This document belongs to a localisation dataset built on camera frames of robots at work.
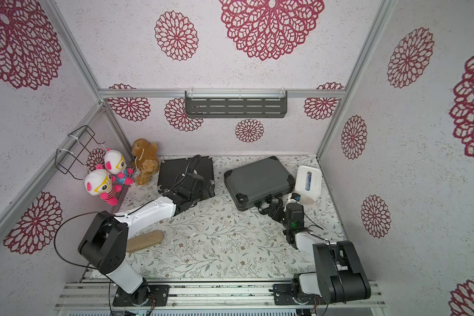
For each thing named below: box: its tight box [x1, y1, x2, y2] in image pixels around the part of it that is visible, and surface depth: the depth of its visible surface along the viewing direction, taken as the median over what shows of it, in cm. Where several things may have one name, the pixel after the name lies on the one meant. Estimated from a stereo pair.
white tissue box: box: [294, 165, 322, 200], surface depth 101 cm
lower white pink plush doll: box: [84, 169, 122, 207], surface depth 87 cm
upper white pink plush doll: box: [96, 148, 134, 193], surface depth 97 cm
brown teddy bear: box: [131, 138, 160, 186], surface depth 112 cm
